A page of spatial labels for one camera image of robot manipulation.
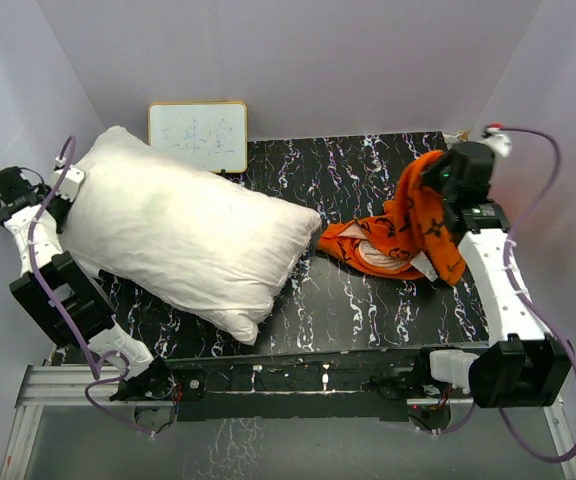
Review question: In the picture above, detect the orange patterned pillowcase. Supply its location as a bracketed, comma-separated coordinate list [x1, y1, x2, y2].
[317, 154, 466, 286]

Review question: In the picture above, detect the white pillow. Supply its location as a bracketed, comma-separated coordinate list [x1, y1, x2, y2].
[60, 126, 321, 345]

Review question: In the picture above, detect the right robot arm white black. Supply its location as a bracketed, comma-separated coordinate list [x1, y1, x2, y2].
[413, 133, 571, 408]

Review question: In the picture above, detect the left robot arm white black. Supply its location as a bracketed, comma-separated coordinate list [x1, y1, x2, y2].
[0, 166, 175, 401]

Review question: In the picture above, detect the white care label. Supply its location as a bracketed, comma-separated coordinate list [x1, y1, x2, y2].
[410, 252, 439, 282]

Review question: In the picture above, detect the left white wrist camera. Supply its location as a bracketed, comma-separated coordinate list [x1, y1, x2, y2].
[48, 158, 86, 203]

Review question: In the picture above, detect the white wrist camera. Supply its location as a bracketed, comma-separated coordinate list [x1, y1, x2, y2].
[480, 124, 512, 158]
[48, 158, 86, 203]

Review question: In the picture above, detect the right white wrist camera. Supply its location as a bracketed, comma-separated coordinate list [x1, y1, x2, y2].
[480, 124, 512, 158]

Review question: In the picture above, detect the small whiteboard yellow frame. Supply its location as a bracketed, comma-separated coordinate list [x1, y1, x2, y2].
[148, 101, 248, 174]

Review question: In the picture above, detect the aluminium frame rail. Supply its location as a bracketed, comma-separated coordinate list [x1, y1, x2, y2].
[1, 355, 576, 479]

